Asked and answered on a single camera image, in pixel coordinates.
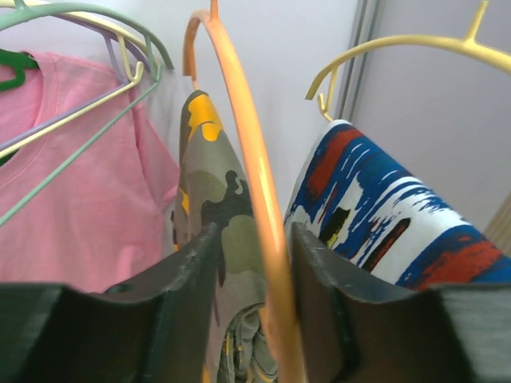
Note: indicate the cream hanger left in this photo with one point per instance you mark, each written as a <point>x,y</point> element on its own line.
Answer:
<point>65,80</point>

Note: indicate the cream hanger right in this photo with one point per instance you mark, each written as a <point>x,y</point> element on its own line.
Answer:
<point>322,86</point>

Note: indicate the cream hanger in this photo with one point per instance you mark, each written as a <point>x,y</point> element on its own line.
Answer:
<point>65,80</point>
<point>322,86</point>

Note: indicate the wooden clothes rack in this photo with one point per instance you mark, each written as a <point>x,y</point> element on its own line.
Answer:
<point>499,228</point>

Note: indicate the orange hanger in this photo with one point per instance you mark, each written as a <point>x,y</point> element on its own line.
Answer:
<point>282,325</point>

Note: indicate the pink t-shirt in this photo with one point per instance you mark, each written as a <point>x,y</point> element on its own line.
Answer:
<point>87,258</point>

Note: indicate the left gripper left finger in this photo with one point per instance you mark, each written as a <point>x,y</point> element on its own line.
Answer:
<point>152,327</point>

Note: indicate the mint green hanger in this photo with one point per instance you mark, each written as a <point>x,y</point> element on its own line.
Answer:
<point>103,166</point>

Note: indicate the blue red white shorts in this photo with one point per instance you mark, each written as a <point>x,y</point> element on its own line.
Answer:
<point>366,207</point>

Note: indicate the dark green hanger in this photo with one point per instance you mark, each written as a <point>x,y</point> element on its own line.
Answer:
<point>18,62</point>

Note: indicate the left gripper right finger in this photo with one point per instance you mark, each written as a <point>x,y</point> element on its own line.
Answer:
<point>358,328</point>

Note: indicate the green yellow camouflage trousers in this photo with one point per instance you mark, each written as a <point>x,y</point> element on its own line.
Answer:
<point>214,189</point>

